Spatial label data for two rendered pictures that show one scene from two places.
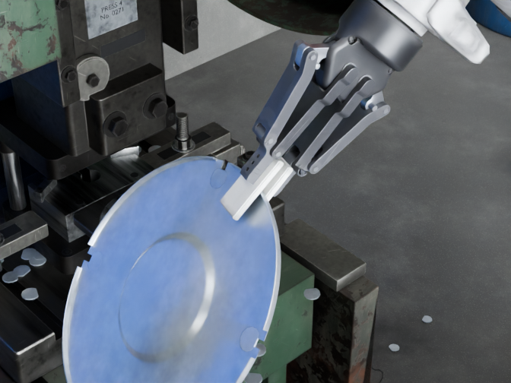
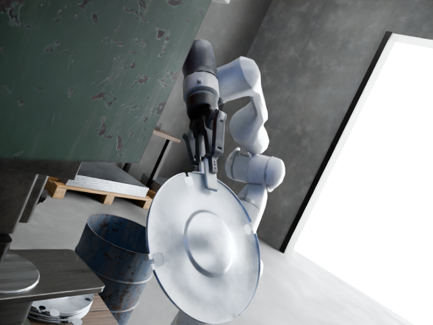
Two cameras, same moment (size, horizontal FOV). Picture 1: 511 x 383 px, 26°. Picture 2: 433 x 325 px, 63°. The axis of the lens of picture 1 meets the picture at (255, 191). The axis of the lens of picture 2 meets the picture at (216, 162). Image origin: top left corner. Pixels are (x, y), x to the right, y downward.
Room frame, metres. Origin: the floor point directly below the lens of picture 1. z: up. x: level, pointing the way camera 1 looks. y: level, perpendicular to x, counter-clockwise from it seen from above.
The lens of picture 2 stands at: (0.99, 0.73, 1.14)
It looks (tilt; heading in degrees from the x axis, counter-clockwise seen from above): 4 degrees down; 258
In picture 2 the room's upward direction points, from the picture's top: 25 degrees clockwise
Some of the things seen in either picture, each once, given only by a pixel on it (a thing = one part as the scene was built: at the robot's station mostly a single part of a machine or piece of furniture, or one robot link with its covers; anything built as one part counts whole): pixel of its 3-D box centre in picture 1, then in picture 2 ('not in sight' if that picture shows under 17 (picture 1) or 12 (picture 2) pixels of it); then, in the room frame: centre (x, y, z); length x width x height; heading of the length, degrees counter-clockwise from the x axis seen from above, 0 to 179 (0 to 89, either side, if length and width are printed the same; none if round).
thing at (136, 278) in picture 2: not in sight; (109, 274); (0.87, -1.05, 0.24); 0.42 x 0.42 x 0.48
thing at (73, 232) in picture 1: (94, 190); not in sight; (1.20, 0.22, 0.76); 0.15 x 0.09 x 0.05; 132
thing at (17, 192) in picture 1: (11, 164); not in sight; (1.20, 0.33, 0.81); 0.02 x 0.02 x 0.14
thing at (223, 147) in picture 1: (188, 142); not in sight; (1.32, 0.10, 0.76); 0.17 x 0.06 x 0.10; 132
